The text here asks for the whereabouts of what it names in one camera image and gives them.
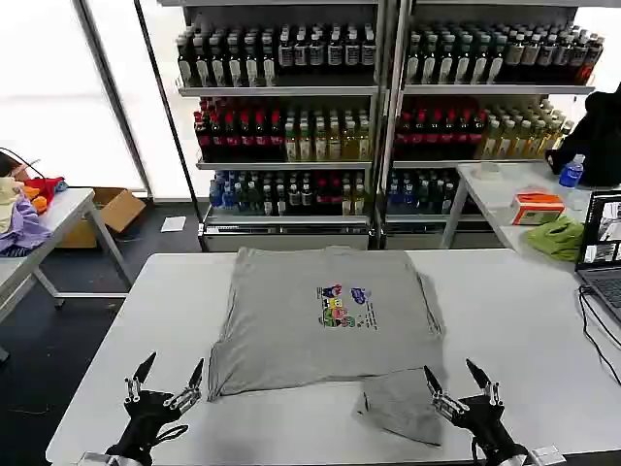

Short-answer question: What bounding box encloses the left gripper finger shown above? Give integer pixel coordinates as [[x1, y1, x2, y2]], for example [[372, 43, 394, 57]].
[[163, 357, 207, 416], [123, 351, 158, 405]]

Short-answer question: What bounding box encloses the blue-label water bottle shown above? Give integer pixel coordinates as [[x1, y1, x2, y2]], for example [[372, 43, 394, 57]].
[[557, 153, 586, 191]]

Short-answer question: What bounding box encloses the cardboard box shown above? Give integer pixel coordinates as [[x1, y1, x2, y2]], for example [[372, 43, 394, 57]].
[[54, 186, 147, 250]]

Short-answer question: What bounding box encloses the red cloth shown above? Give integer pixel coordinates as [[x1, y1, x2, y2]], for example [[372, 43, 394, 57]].
[[22, 175, 66, 206]]

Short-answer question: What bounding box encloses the grey printed t-shirt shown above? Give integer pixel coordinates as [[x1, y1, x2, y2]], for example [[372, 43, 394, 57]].
[[207, 245, 446, 448]]

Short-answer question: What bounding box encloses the orange tissue box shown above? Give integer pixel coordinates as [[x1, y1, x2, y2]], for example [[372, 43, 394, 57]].
[[509, 190, 568, 227]]

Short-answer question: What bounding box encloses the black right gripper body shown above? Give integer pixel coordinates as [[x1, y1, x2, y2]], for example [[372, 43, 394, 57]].
[[453, 392, 530, 462]]

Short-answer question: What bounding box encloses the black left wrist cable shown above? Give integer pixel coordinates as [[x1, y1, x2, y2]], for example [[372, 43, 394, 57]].
[[143, 423, 190, 449]]

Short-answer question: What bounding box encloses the black laptop cable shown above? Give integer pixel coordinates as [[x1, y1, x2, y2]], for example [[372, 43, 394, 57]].
[[576, 283, 621, 385]]

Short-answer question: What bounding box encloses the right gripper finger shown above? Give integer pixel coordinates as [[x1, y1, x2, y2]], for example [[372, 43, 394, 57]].
[[423, 364, 472, 424], [465, 358, 502, 407]]

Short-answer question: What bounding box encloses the white side table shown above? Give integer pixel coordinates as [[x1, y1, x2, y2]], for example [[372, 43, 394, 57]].
[[0, 186, 135, 322]]

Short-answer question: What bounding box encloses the thin black curved cable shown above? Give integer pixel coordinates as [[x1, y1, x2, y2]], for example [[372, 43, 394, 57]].
[[0, 147, 46, 182]]

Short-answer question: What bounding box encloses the orange cloth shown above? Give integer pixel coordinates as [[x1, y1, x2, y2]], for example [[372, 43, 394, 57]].
[[22, 185, 49, 216]]

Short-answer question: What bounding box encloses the grey laptop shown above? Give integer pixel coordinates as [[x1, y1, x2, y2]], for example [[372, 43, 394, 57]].
[[573, 188, 621, 327]]

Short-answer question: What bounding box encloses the green cloth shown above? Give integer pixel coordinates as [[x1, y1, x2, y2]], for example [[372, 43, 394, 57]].
[[525, 215, 586, 264]]

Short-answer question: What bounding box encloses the purple cloth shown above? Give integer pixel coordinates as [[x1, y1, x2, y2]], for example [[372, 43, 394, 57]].
[[0, 196, 53, 257]]

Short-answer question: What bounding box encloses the white desk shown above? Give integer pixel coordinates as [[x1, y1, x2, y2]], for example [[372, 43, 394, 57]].
[[439, 160, 621, 274]]

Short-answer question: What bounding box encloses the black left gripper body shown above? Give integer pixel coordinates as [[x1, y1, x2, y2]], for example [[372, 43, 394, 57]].
[[106, 390, 180, 463]]

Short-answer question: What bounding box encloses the shelf rack with bottles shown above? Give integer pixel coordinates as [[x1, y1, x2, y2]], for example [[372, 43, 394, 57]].
[[382, 0, 605, 250], [173, 0, 385, 252]]

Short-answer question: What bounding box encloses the black slanted pole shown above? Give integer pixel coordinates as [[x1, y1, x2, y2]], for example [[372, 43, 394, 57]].
[[132, 0, 202, 253]]

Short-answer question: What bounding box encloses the cream cloth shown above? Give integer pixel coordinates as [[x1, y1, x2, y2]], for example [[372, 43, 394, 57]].
[[0, 175, 26, 235]]

